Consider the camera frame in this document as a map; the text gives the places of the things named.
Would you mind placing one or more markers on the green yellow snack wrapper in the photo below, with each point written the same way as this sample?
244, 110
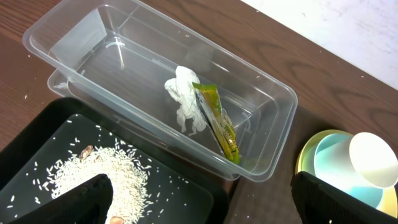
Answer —
208, 101

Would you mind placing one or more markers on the rice leftovers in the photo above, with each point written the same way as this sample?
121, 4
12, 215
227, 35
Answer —
144, 190

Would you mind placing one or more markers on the white cup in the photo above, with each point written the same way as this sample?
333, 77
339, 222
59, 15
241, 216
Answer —
373, 160

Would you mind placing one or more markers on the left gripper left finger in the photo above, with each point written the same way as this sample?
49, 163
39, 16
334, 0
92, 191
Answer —
87, 203

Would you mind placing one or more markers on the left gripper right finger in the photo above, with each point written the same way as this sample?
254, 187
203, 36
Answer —
319, 202

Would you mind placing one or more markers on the dark brown serving tray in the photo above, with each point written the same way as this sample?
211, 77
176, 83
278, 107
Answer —
271, 201

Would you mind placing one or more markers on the clear plastic bin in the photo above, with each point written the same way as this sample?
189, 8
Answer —
117, 55

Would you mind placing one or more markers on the white tissue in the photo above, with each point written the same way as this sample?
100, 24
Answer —
182, 91

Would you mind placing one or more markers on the yellow-green plate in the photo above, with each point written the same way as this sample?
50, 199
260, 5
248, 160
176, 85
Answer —
384, 200

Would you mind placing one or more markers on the black plastic tray bin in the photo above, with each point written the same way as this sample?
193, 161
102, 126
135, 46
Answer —
210, 201

